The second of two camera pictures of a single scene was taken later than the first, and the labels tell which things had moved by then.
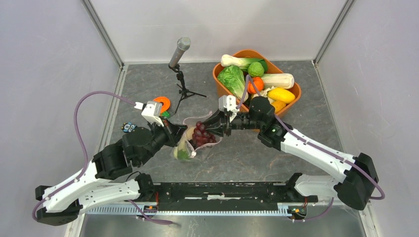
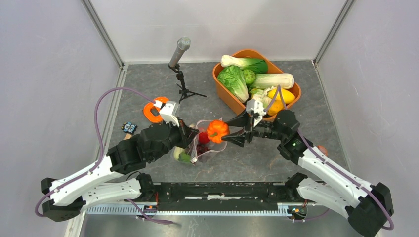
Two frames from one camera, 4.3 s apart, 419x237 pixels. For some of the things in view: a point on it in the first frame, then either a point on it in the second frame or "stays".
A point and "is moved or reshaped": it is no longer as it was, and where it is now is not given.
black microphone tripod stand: [184, 92] stays
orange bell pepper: [258, 83] is moved or reshaped
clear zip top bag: [192, 145] is moved or reshaped
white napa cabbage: [284, 80] stays
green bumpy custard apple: [256, 69] to [249, 76]
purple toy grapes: [200, 136] to [201, 148]
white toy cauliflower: [264, 94] stays
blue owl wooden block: [128, 127] stays
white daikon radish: [182, 151] stays
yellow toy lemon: [281, 95] stays
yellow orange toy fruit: [278, 105] stays
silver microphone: [183, 44] stays
